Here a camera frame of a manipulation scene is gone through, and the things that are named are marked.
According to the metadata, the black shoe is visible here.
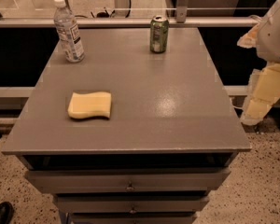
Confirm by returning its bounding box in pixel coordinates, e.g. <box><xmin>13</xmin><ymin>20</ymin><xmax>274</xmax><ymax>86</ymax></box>
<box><xmin>0</xmin><ymin>202</ymin><xmax>14</xmax><ymax>224</ymax></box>

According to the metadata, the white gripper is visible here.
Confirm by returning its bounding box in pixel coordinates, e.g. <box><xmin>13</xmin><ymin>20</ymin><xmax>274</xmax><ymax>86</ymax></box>
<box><xmin>237</xmin><ymin>0</ymin><xmax>280</xmax><ymax>126</ymax></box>

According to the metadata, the top grey drawer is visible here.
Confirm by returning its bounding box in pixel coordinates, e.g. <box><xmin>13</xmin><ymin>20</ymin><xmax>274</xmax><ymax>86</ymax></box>
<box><xmin>25</xmin><ymin>168</ymin><xmax>231</xmax><ymax>194</ymax></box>

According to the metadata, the middle grey drawer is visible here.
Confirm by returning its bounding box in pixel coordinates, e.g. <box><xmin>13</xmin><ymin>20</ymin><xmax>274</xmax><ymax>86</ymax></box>
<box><xmin>53</xmin><ymin>195</ymin><xmax>209</xmax><ymax>214</ymax></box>

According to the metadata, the grey drawer cabinet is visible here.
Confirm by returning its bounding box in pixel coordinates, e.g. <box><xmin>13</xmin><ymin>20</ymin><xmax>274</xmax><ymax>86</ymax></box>
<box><xmin>1</xmin><ymin>27</ymin><xmax>252</xmax><ymax>224</ymax></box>

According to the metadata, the clear plastic water bottle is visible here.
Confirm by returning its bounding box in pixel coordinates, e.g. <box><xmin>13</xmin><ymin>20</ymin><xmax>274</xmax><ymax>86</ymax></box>
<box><xmin>54</xmin><ymin>0</ymin><xmax>84</xmax><ymax>63</ymax></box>

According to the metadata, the grey metal railing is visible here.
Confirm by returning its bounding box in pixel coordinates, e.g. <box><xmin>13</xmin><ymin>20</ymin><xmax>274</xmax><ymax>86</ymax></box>
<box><xmin>0</xmin><ymin>17</ymin><xmax>258</xmax><ymax>28</ymax></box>

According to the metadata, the bottom grey drawer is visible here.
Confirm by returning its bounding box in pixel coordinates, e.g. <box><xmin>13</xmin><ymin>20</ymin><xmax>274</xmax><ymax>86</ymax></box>
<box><xmin>71</xmin><ymin>213</ymin><xmax>197</xmax><ymax>224</ymax></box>

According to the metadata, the grey drawer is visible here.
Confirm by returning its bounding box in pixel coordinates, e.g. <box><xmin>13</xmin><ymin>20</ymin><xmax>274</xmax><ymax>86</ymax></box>
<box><xmin>53</xmin><ymin>195</ymin><xmax>209</xmax><ymax>214</ymax></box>
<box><xmin>25</xmin><ymin>168</ymin><xmax>231</xmax><ymax>194</ymax></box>
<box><xmin>71</xmin><ymin>213</ymin><xmax>197</xmax><ymax>224</ymax></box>

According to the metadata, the green soda can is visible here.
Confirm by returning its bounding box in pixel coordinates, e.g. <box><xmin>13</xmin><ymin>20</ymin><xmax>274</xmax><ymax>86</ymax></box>
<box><xmin>150</xmin><ymin>15</ymin><xmax>169</xmax><ymax>53</ymax></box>

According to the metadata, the yellow sponge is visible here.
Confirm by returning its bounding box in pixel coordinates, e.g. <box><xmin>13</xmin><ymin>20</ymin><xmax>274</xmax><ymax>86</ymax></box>
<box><xmin>67</xmin><ymin>91</ymin><xmax>112</xmax><ymax>119</ymax></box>

